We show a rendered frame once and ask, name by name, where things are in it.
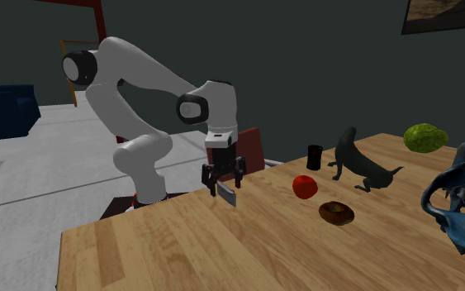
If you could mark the wall picture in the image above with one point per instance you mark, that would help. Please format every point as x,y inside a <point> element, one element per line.
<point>441,14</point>

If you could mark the dark blue sofa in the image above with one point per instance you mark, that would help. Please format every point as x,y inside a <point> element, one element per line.
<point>0,109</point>

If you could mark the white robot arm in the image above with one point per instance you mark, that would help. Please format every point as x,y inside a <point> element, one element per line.
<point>135,76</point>

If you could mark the brown donut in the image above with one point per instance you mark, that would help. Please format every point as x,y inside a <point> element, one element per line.
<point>336,212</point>

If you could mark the grey rectangular blade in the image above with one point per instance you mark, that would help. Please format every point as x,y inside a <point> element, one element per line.
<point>228,194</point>

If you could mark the dark red robot stand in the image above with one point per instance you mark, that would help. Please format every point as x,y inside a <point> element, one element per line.
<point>117,206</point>

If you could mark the blue skull figure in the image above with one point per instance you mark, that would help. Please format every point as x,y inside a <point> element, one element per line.
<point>463,201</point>

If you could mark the black cup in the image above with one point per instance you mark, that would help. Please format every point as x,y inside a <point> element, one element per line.
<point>314,157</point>

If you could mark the dark green animal figure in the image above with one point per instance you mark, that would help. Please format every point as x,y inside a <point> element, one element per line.
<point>357,161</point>

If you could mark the green cabbage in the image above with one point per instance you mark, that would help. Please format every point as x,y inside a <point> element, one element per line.
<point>425,138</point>

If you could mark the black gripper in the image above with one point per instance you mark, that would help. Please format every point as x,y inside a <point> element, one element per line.
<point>223,156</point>

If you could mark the dark red chair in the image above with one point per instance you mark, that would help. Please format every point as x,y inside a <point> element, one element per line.
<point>252,151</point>

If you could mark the red apple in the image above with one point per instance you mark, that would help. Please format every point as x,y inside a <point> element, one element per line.
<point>305,187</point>

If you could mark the red and wooden frame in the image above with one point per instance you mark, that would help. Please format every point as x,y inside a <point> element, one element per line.
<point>95,24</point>

